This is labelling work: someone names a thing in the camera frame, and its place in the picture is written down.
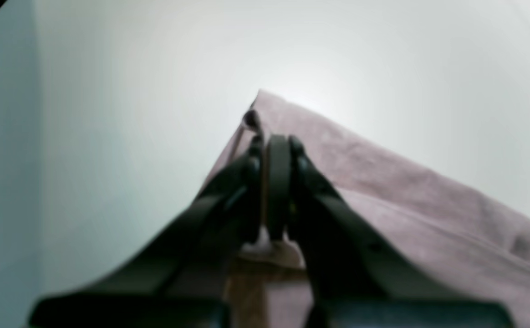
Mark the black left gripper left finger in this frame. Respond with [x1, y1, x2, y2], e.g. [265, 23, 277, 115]
[28, 137, 263, 328]

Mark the mauve grey t-shirt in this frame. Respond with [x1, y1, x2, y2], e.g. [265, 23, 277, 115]
[208, 91, 530, 328]

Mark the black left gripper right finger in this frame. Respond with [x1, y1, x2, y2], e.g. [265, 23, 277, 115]
[266, 135, 514, 328]

